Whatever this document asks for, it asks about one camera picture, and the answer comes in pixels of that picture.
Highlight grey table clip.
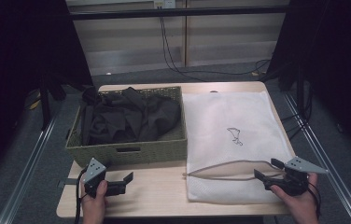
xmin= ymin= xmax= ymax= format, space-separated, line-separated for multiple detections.
xmin=57 ymin=177 xmax=78 ymax=189

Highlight white mesh laundry bag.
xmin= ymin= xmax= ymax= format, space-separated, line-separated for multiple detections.
xmin=181 ymin=91 xmax=295 ymax=205

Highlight black curtain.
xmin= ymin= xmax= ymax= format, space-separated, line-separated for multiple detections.
xmin=268 ymin=0 xmax=351 ymax=162
xmin=0 ymin=0 xmax=94 ymax=188

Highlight white wall outlet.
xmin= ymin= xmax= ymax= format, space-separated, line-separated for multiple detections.
xmin=153 ymin=0 xmax=177 ymax=9

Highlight black garment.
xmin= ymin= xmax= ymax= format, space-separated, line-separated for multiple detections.
xmin=79 ymin=86 xmax=182 ymax=147

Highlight metal floor rail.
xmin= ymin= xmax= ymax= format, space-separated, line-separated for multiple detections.
xmin=0 ymin=110 xmax=62 ymax=224
xmin=283 ymin=92 xmax=351 ymax=224

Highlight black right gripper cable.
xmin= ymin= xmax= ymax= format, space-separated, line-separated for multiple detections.
xmin=307 ymin=181 xmax=323 ymax=218

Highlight black floor cables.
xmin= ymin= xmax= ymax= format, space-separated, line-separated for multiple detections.
xmin=279 ymin=87 xmax=315 ymax=142

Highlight black wall cable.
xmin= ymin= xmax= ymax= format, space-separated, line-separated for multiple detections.
xmin=159 ymin=15 xmax=272 ymax=83

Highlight yellow floor tape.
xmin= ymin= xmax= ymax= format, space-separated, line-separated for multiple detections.
xmin=28 ymin=91 xmax=42 ymax=110

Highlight black metal stand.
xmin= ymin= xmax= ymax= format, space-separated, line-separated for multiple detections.
xmin=37 ymin=74 xmax=68 ymax=131
xmin=294 ymin=60 xmax=309 ymax=120

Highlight person's right hand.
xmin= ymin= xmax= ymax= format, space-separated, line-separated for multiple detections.
xmin=270 ymin=172 xmax=320 ymax=218

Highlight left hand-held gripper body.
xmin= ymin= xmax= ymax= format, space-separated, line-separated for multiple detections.
xmin=81 ymin=157 xmax=116 ymax=199

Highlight person's left hand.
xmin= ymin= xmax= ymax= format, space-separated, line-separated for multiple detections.
xmin=80 ymin=179 xmax=109 ymax=218

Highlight black horizontal crossbar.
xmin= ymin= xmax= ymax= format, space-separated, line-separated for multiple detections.
xmin=69 ymin=5 xmax=289 ymax=21

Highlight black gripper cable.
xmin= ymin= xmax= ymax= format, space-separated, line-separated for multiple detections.
xmin=307 ymin=181 xmax=323 ymax=218
xmin=74 ymin=168 xmax=88 ymax=224

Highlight green woven basket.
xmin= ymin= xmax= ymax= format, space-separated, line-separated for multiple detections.
xmin=65 ymin=86 xmax=189 ymax=169

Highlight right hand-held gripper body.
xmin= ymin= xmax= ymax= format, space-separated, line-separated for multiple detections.
xmin=280 ymin=156 xmax=329 ymax=197

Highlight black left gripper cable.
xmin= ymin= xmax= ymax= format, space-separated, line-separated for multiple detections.
xmin=74 ymin=168 xmax=88 ymax=224

